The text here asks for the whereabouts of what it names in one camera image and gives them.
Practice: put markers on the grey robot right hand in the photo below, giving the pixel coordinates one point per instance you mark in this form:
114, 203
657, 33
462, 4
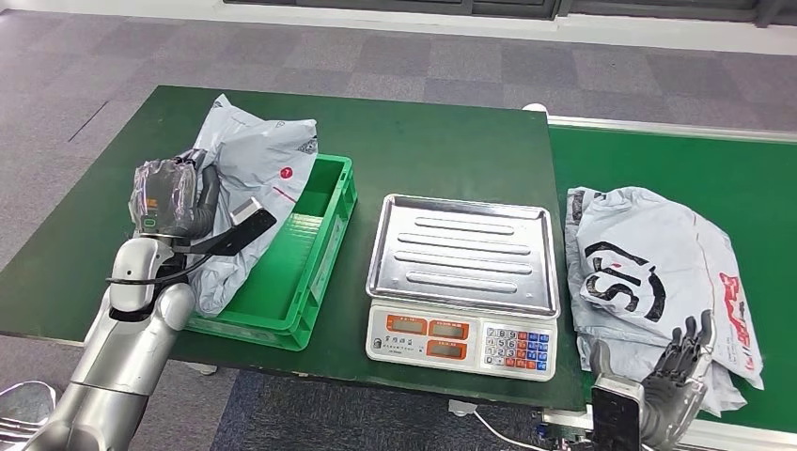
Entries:
675, 389

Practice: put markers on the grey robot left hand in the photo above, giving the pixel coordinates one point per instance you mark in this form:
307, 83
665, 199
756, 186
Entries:
165, 196

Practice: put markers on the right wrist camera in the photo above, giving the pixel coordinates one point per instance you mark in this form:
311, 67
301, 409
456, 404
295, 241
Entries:
616, 414

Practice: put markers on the grey parcel black logo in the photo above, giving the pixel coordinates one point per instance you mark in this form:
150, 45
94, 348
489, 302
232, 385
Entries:
672, 261

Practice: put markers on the shiny chrome robot part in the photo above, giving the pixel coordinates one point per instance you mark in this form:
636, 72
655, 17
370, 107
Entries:
18, 411

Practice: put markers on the green conveyor belt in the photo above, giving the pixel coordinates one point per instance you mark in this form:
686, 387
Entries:
685, 162

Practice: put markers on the white electronic scale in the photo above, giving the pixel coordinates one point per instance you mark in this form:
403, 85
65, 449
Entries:
461, 261

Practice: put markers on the crumpled grey parcel bag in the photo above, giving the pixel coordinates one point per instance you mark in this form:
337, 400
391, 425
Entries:
725, 386

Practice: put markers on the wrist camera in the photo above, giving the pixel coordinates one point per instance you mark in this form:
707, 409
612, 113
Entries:
243, 230
616, 414

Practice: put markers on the conveyor control circuit board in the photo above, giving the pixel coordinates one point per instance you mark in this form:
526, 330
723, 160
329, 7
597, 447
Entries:
560, 436

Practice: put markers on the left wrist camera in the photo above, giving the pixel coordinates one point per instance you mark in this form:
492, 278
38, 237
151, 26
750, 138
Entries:
243, 230

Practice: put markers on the white plug adapter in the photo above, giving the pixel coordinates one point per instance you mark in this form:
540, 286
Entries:
462, 408

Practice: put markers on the green plastic crate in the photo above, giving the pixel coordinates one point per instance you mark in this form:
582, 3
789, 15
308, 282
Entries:
311, 261

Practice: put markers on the plain grey parcel bag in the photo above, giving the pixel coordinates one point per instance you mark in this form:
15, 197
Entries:
261, 155

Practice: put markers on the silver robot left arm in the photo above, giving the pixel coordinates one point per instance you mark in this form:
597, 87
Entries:
124, 355

